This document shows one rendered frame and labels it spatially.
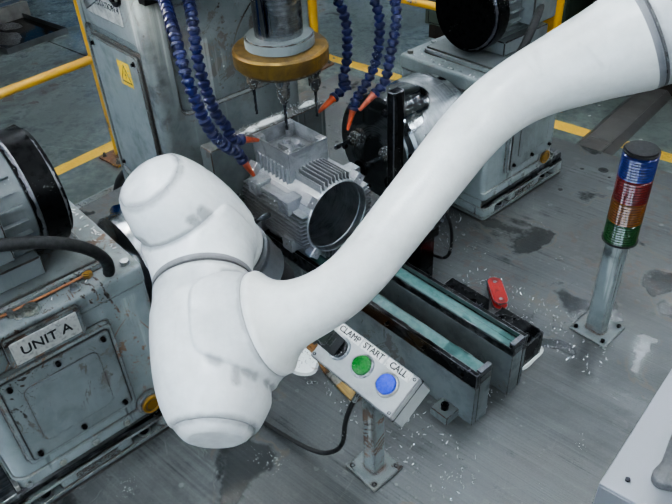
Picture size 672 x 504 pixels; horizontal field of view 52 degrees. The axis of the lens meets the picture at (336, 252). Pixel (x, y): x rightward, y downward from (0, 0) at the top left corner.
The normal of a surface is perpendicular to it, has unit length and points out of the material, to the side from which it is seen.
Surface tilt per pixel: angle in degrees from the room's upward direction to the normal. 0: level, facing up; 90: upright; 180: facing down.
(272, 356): 70
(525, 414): 0
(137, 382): 90
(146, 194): 32
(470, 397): 90
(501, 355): 90
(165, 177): 22
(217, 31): 90
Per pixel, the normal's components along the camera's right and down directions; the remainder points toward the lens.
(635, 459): -0.07, -0.80
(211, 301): -0.27, -0.54
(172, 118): 0.67, 0.43
